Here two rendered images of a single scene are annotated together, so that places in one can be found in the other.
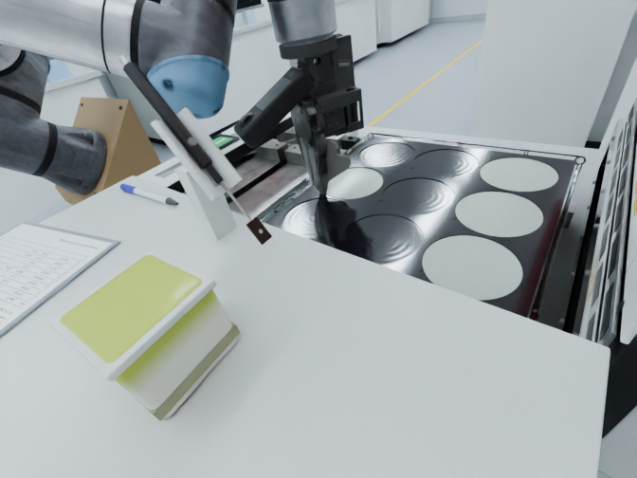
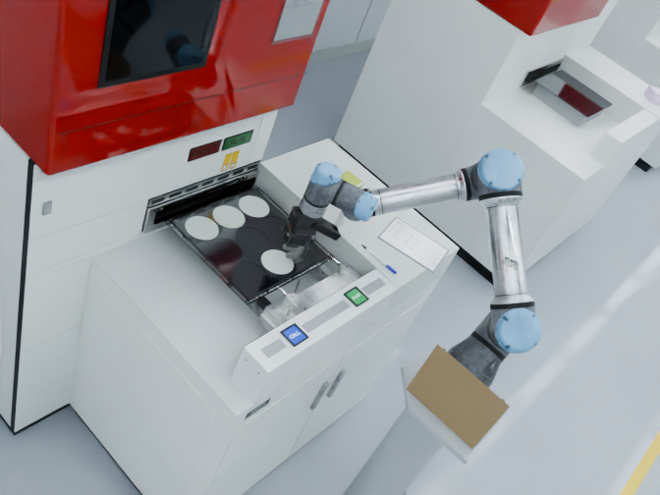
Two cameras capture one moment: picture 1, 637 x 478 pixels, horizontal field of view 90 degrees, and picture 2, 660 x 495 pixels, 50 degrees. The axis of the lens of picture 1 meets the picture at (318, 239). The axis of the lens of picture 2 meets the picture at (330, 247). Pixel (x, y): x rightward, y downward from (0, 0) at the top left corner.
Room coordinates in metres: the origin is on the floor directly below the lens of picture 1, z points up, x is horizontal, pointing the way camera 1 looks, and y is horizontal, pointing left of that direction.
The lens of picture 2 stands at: (1.98, -0.44, 2.34)
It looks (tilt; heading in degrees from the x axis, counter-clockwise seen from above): 40 degrees down; 162
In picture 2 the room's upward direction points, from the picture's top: 25 degrees clockwise
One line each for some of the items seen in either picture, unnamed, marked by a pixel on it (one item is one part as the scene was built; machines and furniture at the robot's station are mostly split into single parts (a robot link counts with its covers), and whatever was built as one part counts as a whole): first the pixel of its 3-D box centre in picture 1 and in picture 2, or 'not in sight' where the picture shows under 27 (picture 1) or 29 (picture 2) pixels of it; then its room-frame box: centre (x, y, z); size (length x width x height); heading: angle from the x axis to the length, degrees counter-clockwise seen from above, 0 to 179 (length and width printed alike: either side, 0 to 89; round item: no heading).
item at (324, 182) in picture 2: not in sight; (323, 184); (0.46, -0.03, 1.21); 0.09 x 0.08 x 0.11; 68
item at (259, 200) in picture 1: (283, 187); (312, 302); (0.56, 0.05, 0.87); 0.36 x 0.08 x 0.03; 136
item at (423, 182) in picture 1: (417, 196); (251, 239); (0.39, -0.16, 0.90); 0.34 x 0.34 x 0.01; 46
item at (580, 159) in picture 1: (457, 146); (206, 260); (0.52, -0.28, 0.90); 0.37 x 0.01 x 0.01; 46
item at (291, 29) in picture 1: (302, 20); (313, 205); (0.46, -0.04, 1.13); 0.08 x 0.08 x 0.05
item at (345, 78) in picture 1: (319, 90); (302, 225); (0.46, -0.04, 1.05); 0.09 x 0.08 x 0.12; 105
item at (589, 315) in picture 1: (596, 229); (203, 198); (0.25, -0.32, 0.89); 0.44 x 0.02 x 0.10; 136
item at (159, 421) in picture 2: not in sight; (251, 350); (0.41, -0.03, 0.41); 0.96 x 0.64 x 0.82; 136
